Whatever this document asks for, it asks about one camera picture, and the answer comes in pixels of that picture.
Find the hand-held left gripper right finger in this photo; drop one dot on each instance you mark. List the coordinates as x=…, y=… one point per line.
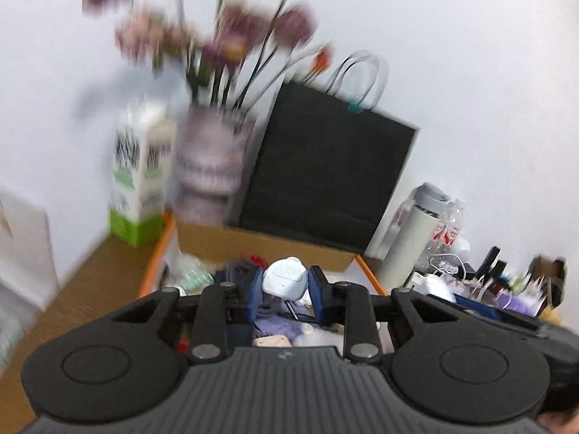
x=316, y=298

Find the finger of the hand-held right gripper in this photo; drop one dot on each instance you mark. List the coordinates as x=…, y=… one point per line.
x=493, y=314

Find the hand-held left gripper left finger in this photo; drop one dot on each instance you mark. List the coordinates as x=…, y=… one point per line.
x=255, y=291

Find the small white round case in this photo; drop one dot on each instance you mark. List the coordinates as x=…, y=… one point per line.
x=285, y=280

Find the red cardboard box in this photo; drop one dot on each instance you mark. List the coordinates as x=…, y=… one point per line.
x=253, y=244

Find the wooden desktop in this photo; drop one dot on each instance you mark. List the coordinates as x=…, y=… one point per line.
x=90, y=275

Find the small purple object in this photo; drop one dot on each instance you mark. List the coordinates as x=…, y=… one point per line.
x=515, y=303

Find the purple cloth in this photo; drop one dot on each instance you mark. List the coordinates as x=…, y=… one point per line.
x=276, y=327

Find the green glass item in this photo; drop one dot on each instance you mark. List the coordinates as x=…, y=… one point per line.
x=192, y=275

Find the brown blurred object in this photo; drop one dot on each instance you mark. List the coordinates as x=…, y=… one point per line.
x=547, y=275

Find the white round gadget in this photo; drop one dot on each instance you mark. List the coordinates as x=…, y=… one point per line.
x=461, y=251

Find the white thermos bottle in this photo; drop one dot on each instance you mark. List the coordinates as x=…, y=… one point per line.
x=407, y=244

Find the black paper bag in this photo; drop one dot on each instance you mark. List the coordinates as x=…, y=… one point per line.
x=325, y=172

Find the mottled purple vase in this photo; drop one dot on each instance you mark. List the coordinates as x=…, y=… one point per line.
x=212, y=162

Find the white green milk carton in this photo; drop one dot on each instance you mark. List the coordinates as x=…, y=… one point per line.
x=140, y=176

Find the white flat board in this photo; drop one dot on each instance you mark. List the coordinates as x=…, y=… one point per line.
x=22, y=253

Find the dried rose bouquet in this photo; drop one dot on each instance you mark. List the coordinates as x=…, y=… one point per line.
x=235, y=36

